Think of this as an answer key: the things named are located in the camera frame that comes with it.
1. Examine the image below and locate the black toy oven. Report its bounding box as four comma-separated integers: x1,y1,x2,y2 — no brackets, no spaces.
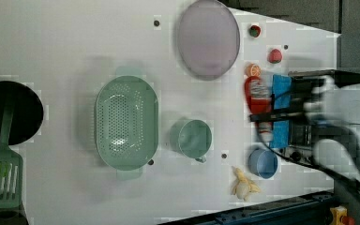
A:
274,70,360,162

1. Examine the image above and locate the orange slice toy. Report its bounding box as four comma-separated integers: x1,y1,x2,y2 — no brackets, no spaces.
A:
246,64,261,77

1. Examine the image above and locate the strawberry toy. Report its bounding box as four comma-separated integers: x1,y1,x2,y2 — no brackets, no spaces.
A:
268,49,283,64

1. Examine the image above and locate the grey round plate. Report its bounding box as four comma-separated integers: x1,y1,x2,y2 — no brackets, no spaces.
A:
176,0,240,80

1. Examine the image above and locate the green colander basket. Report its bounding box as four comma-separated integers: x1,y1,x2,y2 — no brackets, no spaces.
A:
95,67,158,180

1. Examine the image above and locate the green mug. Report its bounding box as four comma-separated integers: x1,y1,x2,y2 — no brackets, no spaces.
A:
170,118,213,163

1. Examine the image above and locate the blue cup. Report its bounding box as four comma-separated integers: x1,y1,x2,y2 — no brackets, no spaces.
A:
247,148,278,179

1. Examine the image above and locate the red plush ketchup bottle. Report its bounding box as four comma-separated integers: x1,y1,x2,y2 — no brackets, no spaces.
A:
244,76,273,143

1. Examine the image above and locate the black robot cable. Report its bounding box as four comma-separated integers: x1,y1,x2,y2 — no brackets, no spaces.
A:
257,130,360,188

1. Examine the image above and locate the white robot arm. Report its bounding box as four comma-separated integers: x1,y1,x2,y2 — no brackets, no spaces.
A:
304,76,360,202

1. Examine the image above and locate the green slotted spatula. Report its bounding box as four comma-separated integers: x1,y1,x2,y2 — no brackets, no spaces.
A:
0,103,23,209

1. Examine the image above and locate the black oven door handle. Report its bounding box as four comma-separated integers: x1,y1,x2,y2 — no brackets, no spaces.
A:
249,112,306,122

